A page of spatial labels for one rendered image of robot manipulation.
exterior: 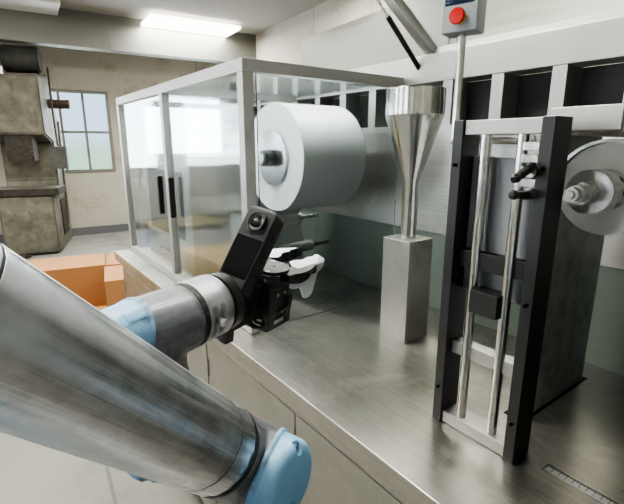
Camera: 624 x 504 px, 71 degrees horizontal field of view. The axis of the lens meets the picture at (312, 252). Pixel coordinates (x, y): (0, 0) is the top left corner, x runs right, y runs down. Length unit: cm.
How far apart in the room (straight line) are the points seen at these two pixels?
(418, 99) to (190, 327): 77
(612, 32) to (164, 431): 111
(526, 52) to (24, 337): 118
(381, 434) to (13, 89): 620
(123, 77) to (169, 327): 751
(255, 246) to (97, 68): 739
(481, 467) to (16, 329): 72
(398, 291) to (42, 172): 625
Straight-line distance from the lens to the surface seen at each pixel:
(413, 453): 83
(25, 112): 659
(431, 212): 139
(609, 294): 119
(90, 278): 383
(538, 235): 70
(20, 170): 708
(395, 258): 114
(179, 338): 47
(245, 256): 55
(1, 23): 686
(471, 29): 97
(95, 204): 782
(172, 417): 31
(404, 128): 108
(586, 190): 72
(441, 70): 139
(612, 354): 122
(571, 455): 92
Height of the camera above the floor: 140
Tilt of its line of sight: 14 degrees down
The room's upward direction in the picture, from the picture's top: straight up
